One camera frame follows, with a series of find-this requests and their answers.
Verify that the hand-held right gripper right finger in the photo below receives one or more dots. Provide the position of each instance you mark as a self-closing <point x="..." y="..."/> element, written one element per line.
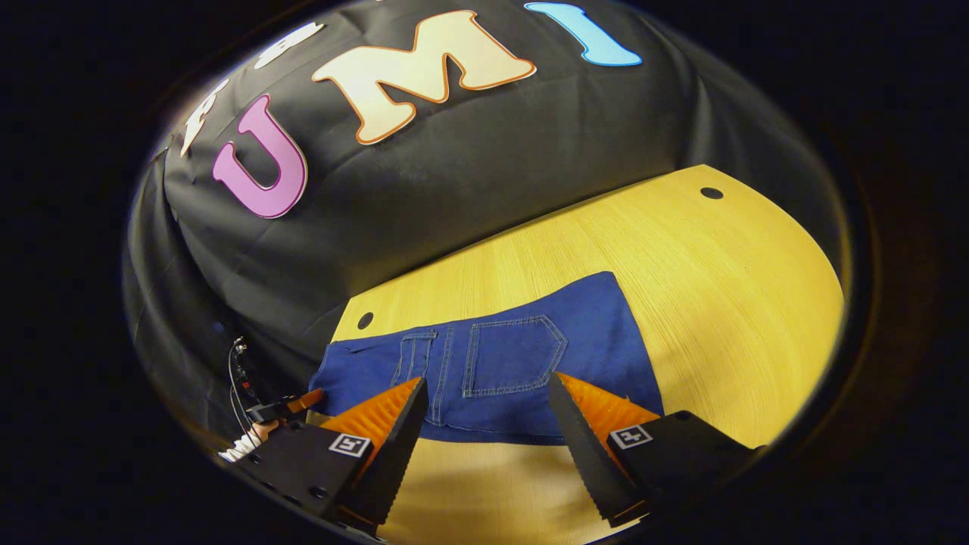
<point x="590" y="462"/>

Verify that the black backdrop cloth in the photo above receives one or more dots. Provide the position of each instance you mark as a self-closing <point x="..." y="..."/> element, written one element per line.
<point x="492" y="166"/>

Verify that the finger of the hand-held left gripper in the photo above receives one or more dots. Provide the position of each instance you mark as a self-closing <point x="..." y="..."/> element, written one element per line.
<point x="303" y="401"/>

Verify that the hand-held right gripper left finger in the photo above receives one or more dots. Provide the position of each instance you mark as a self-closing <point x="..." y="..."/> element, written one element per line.
<point x="401" y="446"/>

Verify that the blue denim jeans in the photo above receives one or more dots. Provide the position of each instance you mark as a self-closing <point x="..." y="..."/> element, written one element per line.
<point x="515" y="356"/>

